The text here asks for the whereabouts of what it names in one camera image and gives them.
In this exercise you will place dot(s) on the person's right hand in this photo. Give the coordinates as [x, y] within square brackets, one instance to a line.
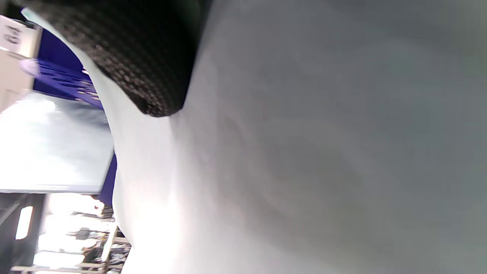
[144, 49]

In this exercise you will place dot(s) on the blue plastic file rack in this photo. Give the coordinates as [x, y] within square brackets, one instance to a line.
[61, 72]

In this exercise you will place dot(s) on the stack of light blue papers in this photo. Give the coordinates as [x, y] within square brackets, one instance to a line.
[304, 152]

